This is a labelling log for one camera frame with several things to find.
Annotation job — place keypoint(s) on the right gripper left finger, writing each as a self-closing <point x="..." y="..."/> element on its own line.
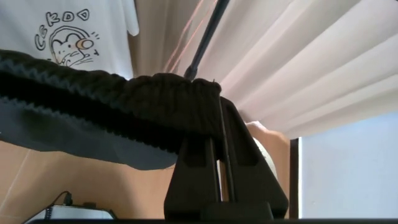
<point x="192" y="180"/>

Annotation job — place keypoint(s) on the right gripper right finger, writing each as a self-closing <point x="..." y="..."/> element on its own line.
<point x="255" y="186"/>

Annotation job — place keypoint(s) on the black garment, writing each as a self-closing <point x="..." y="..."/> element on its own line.
<point x="140" y="102"/>

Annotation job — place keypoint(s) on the white printed t-shirt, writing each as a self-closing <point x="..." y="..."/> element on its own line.
<point x="102" y="18"/>

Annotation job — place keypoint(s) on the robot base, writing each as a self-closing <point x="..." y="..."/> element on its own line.
<point x="71" y="213"/>

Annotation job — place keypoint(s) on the white laundry basket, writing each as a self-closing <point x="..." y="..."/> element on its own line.
<point x="267" y="155"/>

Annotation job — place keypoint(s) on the black clothes rack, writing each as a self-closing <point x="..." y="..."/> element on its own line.
<point x="205" y="37"/>

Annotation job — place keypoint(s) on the beige curtain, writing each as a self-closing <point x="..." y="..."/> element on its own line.
<point x="311" y="62"/>

